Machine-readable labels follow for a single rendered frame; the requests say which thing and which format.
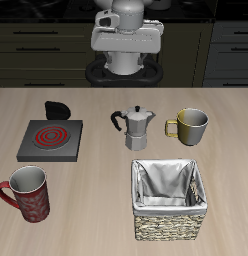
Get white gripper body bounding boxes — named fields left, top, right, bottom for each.
left=90, top=19, right=165, bottom=54

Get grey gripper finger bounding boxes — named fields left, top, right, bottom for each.
left=137, top=52, right=148, bottom=68
left=103, top=51, right=112, bottom=68

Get dark grey kitchen cupboard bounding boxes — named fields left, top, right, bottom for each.
left=201, top=20, right=248, bottom=89

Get white and yellow mug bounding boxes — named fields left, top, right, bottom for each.
left=164, top=107, right=210, bottom=147

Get black kitchen countertop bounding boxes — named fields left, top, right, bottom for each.
left=0, top=0, right=248, bottom=24

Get silver moka pot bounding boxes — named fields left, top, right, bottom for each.
left=110, top=105, right=157, bottom=152

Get wicker basket with white liner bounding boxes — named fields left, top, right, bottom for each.
left=130, top=158, right=209, bottom=242

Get round black knob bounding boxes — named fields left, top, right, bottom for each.
left=44, top=100, right=72, bottom=121

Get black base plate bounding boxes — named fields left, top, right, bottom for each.
left=84, top=54, right=164, bottom=85

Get dark grey stove plate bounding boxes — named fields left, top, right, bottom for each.
left=16, top=119, right=84, bottom=163

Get dark olive kitchen cupboard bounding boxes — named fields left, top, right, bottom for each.
left=0, top=20, right=215, bottom=89

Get red patterned mug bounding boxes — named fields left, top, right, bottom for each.
left=0, top=165, right=51, bottom=224

